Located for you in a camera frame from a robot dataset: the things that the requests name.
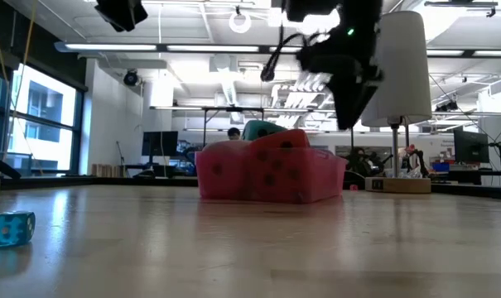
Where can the large pink foam die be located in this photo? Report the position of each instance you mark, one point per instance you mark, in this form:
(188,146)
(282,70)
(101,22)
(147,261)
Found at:
(229,149)

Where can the pink translucent plastic bin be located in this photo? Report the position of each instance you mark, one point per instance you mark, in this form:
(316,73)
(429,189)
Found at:
(333,178)

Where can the black computer monitor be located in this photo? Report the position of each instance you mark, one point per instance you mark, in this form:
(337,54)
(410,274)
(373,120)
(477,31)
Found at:
(160,142)
(471,147)

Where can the pink flower bunch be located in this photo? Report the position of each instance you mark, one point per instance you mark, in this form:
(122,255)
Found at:
(409,150)

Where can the black aluminium table frame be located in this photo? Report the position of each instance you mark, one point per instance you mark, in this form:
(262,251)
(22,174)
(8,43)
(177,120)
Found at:
(109,181)

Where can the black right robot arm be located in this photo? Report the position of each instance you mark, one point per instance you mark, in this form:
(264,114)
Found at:
(357,20)

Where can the white shade table lamp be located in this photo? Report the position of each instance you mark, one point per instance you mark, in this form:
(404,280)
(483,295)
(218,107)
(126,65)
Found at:
(403,66)

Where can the large teal foam die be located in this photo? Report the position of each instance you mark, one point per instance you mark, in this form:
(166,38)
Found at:
(252,130)

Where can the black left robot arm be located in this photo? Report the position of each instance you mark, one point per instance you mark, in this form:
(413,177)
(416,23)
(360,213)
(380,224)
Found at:
(121,14)

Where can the small pink translucent die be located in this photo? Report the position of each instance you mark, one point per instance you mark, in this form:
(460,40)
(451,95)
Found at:
(353,187)

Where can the person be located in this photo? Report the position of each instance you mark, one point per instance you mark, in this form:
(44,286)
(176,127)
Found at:
(233,133)
(359,159)

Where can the large red foam die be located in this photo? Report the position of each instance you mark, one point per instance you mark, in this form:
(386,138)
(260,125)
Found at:
(271,138)

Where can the small light blue translucent die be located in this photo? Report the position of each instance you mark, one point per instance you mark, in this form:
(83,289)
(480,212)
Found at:
(8,238)

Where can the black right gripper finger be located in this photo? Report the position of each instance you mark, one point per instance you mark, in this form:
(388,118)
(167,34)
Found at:
(351,107)

